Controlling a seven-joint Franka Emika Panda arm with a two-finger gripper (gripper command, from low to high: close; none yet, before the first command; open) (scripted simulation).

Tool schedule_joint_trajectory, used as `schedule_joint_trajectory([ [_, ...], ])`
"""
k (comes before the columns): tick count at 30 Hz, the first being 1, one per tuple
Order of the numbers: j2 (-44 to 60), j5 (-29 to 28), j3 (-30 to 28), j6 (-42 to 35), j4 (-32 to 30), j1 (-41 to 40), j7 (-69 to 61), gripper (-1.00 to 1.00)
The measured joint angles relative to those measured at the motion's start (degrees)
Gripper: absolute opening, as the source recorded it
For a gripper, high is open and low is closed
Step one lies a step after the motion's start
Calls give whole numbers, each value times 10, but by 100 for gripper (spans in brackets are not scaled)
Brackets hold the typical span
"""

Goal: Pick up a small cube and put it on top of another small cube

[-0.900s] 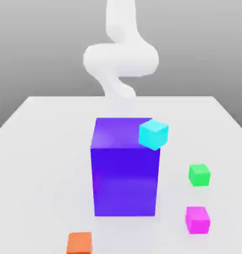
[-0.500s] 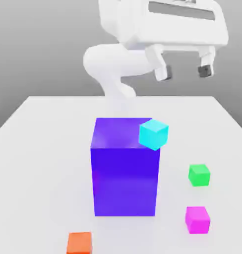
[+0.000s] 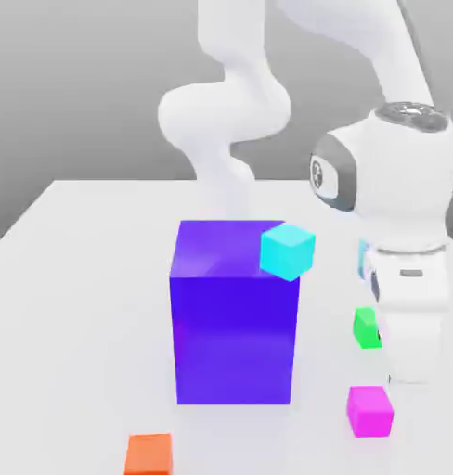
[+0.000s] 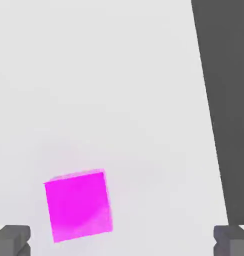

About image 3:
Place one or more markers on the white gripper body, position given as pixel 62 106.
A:
pixel 414 345

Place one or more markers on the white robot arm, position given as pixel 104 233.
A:
pixel 397 167

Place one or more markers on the small green cube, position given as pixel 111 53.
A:
pixel 365 328

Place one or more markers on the small magenta cube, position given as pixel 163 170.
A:
pixel 369 412

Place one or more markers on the small cyan cube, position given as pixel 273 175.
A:
pixel 286 252

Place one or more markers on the small orange cube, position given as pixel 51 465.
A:
pixel 148 454

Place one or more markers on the large purple box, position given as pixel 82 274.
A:
pixel 234 334

